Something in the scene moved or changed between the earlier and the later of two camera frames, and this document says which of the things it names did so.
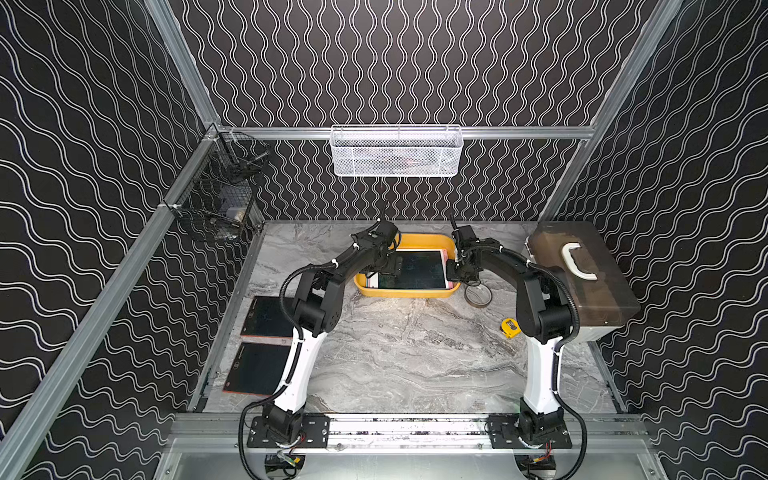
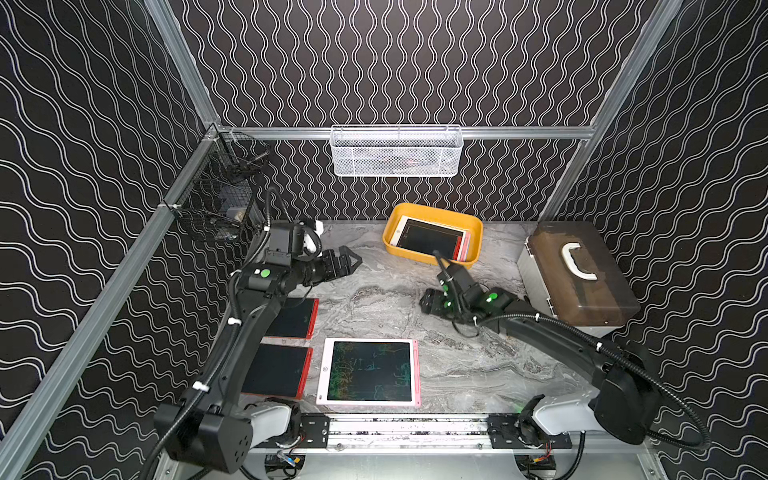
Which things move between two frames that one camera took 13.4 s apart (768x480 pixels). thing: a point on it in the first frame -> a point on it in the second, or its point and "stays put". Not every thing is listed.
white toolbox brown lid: x=575 y=253 stays put
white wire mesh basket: x=396 y=150 stays put
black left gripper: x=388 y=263 -> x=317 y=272
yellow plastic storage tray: x=437 y=242 -> x=472 y=223
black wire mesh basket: x=217 y=197 stays put
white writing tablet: x=421 y=269 -> x=369 y=372
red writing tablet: x=258 y=369 stays put
